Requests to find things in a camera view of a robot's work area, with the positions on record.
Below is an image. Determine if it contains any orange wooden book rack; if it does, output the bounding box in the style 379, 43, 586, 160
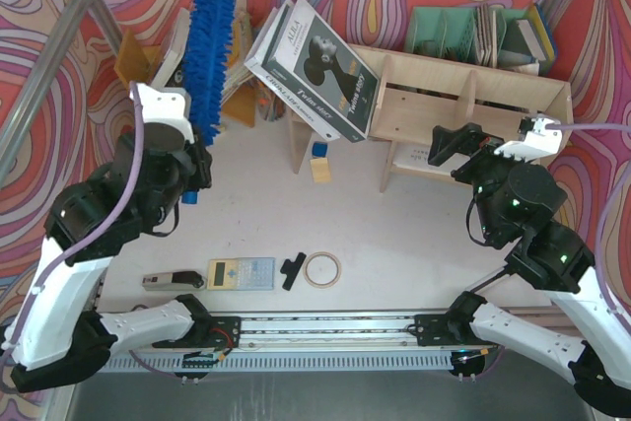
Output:
114, 30, 255, 128

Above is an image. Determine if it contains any light wooden bookshelf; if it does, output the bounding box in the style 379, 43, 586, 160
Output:
290, 42, 576, 194

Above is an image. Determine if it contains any spiral notebook with handwriting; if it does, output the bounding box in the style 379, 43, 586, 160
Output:
392, 143, 468, 175

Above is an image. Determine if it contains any blue yellow book in organizer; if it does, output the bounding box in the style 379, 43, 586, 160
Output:
516, 3, 558, 72

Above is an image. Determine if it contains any white black paperback book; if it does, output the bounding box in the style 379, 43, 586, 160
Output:
150, 8, 190, 89

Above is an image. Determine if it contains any pencil cup with pens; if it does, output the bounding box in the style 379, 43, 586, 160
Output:
255, 85, 286, 122

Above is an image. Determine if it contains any black detached gripper finger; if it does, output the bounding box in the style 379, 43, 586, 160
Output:
280, 252, 307, 291

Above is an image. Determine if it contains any teal file organizer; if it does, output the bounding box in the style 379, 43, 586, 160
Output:
403, 4, 549, 75

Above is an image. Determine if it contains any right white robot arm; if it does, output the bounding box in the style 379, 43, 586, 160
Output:
415, 115, 630, 418

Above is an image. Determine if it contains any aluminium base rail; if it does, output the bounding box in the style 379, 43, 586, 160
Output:
103, 312, 586, 379

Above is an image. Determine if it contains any wooden tape ring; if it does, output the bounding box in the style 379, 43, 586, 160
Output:
303, 251, 342, 289

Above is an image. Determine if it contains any grey yellow calculator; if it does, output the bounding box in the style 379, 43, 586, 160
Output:
206, 257, 275, 291

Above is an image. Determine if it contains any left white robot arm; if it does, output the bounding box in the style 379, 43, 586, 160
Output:
1, 119, 212, 393

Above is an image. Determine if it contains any blue microfiber duster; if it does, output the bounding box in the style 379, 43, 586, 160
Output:
182, 0, 235, 204

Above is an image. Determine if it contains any grey black stapler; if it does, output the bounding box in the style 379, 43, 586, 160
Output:
142, 270, 206, 291

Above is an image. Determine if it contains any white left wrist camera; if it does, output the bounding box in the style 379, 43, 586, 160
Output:
129, 81, 195, 143

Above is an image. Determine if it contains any yellow sticky note pad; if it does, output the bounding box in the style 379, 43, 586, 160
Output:
310, 158, 331, 183

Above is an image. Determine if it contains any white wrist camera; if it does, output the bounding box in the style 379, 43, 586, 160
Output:
129, 81, 195, 143
493, 114, 563, 162

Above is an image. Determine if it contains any black white Twins story book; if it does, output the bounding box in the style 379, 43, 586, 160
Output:
245, 0, 380, 143

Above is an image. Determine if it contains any yellow books stack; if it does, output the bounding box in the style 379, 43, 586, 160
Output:
221, 9, 253, 105

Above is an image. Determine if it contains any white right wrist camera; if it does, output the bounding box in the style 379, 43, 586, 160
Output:
493, 114, 563, 162

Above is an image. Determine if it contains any small blue block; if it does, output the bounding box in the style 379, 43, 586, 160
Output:
312, 142, 328, 158

